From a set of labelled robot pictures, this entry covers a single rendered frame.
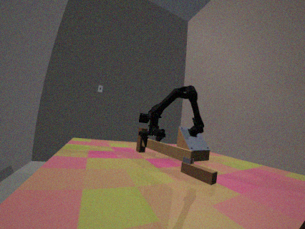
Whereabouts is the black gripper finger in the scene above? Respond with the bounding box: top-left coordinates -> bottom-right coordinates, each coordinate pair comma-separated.
156,137 -> 163,142
141,136 -> 148,147

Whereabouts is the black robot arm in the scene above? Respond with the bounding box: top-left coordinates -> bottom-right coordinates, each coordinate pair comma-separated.
139,85 -> 204,137

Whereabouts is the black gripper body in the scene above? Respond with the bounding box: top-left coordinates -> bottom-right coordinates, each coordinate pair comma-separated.
139,124 -> 159,137

